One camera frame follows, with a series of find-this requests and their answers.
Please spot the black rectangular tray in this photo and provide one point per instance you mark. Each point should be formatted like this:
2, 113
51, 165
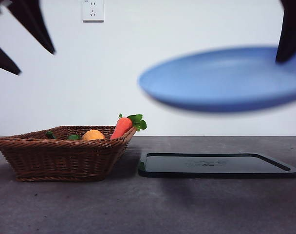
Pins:
211, 168

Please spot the yellow corn cob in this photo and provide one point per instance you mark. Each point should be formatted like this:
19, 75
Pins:
93, 135

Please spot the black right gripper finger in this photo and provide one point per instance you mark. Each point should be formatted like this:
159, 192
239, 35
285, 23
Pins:
290, 29

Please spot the blue round plate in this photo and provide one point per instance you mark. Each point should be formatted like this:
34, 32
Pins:
211, 80

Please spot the orange carrot with green leaves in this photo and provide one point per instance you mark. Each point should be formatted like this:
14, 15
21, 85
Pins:
122, 128

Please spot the white wall power socket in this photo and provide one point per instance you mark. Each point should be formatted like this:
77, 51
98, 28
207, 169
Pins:
93, 12

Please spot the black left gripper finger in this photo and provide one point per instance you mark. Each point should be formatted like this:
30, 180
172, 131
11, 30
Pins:
31, 19
3, 61

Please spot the green chili pepper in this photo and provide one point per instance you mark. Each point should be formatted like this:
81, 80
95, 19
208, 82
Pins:
50, 135

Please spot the brown woven wicker basket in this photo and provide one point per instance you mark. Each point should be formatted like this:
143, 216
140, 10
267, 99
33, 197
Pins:
60, 158

